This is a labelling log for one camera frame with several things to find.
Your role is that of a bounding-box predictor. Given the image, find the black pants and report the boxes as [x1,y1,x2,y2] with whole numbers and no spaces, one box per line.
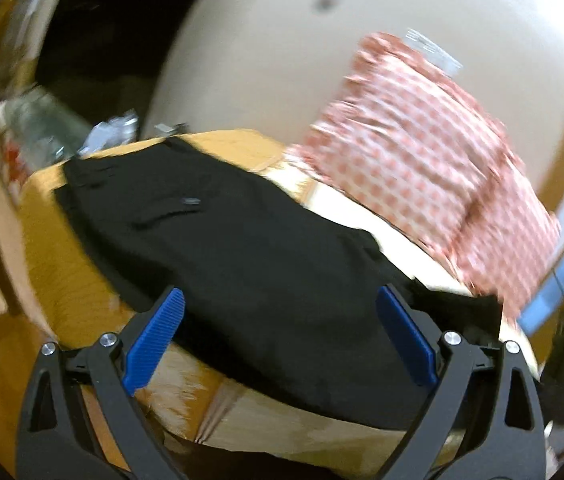
[54,136,504,431]

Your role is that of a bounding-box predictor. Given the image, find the crumpled white plastic bag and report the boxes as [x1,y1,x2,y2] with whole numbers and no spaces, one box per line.
[78,112,140,157]

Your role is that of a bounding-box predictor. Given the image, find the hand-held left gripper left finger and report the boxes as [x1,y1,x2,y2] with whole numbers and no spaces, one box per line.
[16,287,187,480]

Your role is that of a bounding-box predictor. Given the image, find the red checkered pillow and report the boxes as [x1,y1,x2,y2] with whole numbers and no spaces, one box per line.
[284,31,563,317]

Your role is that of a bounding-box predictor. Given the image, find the clear plastic bag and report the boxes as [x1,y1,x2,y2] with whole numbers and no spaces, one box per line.
[404,27,464,77]

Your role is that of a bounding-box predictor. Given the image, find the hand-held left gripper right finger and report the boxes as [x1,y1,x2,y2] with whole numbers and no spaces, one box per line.
[375,284,548,480]

